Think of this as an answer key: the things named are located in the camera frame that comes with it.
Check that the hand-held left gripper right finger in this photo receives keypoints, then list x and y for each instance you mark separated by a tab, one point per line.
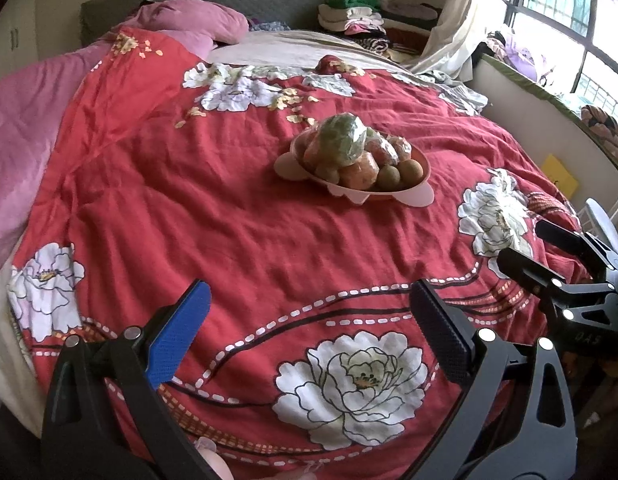
439	332

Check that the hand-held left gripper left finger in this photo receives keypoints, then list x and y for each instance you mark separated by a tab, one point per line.
179	332

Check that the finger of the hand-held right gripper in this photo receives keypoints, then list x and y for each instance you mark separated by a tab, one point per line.
574	242
531	275

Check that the brown longan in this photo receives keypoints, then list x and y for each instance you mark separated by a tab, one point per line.
389	178
414	166
331	175

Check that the plastic-wrapped orange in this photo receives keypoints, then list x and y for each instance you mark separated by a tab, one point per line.
403	149
359	172
311	151

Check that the plastic-wrapped red fruit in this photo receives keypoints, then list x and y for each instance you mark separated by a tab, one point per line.
381	151

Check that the pink plastic plate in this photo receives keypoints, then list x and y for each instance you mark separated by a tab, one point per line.
289	166

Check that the person's left hand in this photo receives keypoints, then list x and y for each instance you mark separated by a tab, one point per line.
214	462

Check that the white plastic object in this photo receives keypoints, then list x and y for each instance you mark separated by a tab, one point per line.
604	220

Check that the yellow paper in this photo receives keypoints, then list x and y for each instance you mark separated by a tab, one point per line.
559	172

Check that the striped cloth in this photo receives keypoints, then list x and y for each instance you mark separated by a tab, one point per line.
606	130

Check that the red floral blanket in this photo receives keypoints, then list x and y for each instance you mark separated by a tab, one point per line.
189	185

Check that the white board with green trim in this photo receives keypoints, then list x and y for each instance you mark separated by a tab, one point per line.
509	90

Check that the white sheet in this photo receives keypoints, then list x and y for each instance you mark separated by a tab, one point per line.
4	340

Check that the grey floral cloth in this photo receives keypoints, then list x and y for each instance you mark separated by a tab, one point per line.
459	91

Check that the purple clothes pile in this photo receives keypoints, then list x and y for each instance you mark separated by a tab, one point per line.
519	57

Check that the barred window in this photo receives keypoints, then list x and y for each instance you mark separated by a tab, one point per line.
549	0

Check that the white curtain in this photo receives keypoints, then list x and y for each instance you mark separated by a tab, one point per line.
469	20

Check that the pink quilt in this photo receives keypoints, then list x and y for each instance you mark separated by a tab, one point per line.
19	135

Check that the dark patterned cloth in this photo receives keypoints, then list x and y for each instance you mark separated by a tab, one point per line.
384	42

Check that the stack of folded light clothes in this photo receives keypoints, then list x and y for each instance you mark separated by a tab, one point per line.
349	19

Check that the pink pillow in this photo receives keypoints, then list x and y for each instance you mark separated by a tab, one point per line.
199	17

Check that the blue patterned cloth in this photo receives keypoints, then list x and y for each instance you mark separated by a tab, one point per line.
269	25

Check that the cream wardrobe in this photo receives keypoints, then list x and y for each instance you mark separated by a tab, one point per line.
19	25

